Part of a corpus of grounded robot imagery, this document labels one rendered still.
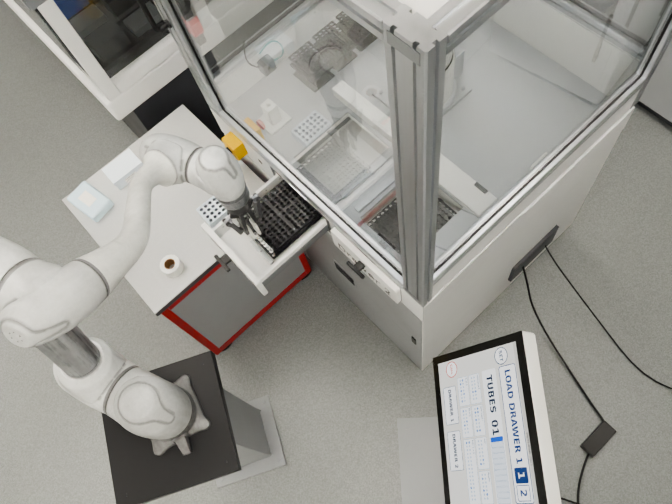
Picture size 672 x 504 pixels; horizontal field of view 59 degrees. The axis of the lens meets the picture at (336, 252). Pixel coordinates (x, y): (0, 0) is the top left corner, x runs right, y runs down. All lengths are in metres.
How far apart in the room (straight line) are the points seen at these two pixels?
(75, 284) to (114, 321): 1.81
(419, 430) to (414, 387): 0.18
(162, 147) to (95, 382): 0.65
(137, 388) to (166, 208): 0.78
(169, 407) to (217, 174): 0.64
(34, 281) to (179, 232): 1.00
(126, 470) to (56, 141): 2.19
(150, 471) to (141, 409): 0.31
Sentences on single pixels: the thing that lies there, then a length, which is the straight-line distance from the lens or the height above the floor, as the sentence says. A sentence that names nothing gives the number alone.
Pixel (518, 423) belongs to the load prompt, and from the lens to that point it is 1.45.
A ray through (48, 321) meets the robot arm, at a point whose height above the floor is 1.61.
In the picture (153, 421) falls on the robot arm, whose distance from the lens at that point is 1.70.
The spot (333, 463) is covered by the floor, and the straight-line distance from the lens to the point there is 2.61.
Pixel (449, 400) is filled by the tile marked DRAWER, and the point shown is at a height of 1.00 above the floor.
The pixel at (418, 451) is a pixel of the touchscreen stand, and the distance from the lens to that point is 2.56.
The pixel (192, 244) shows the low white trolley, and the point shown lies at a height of 0.76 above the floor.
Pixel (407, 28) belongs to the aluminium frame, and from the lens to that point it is 0.82.
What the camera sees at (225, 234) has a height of 0.84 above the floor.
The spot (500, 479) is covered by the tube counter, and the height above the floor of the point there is 1.11.
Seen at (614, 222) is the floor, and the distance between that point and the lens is 2.99.
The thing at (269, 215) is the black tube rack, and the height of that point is 0.87.
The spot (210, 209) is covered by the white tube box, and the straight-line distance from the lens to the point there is 2.15.
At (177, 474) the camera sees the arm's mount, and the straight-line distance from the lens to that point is 1.92.
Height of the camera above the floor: 2.59
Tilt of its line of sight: 66 degrees down
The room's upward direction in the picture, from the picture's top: 18 degrees counter-clockwise
